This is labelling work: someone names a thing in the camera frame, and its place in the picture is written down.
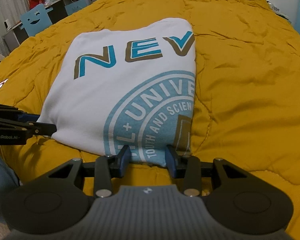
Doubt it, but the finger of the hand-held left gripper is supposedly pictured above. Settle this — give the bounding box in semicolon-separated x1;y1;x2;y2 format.
0;106;42;124
0;120;58;137

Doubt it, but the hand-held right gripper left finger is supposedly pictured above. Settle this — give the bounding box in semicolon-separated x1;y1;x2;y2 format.
48;145;132;198

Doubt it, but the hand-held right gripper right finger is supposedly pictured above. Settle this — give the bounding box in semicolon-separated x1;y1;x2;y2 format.
164;144;251;197

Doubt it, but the white printed t-shirt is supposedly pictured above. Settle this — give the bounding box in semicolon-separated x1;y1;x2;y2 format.
37;17;197;168

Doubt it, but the person's leg in jeans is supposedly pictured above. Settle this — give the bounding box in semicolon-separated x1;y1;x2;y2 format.
0;149;20;192

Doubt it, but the blue chair with face cutout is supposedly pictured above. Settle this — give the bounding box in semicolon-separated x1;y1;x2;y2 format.
19;3;53;38

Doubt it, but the mustard yellow blanket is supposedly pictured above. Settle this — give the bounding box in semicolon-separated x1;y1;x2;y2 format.
0;0;300;240

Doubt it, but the dark desk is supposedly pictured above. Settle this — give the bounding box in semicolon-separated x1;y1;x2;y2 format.
2;0;88;46

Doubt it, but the light curtain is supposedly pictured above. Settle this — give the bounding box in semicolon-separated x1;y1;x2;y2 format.
0;0;30;55

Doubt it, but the small blue chair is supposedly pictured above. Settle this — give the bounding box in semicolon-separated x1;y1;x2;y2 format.
64;0;87;16

